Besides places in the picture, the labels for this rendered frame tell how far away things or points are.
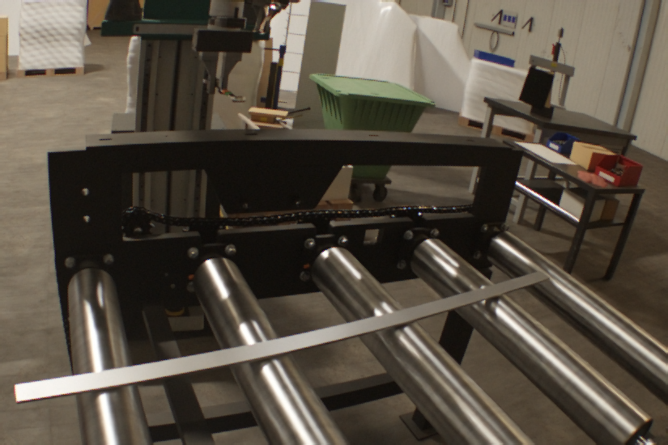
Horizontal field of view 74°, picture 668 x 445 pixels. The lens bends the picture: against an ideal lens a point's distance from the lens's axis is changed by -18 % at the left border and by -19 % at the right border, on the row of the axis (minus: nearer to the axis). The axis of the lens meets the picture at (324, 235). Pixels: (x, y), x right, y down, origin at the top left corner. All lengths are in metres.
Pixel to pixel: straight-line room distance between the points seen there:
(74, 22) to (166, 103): 6.89
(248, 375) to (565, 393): 0.63
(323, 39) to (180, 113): 2.77
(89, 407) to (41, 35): 8.52
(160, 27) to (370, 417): 1.71
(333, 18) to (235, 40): 3.71
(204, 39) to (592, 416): 1.13
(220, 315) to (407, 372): 0.37
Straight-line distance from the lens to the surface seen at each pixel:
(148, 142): 1.12
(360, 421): 2.14
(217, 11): 1.18
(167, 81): 2.29
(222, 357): 0.90
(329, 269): 1.24
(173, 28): 2.01
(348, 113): 3.74
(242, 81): 4.50
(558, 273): 1.50
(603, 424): 1.08
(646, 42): 12.04
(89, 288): 1.09
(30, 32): 9.16
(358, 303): 1.14
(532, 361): 1.16
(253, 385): 0.90
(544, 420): 2.45
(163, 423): 1.58
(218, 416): 1.60
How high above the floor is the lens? 1.49
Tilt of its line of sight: 25 degrees down
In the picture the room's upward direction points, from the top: 9 degrees clockwise
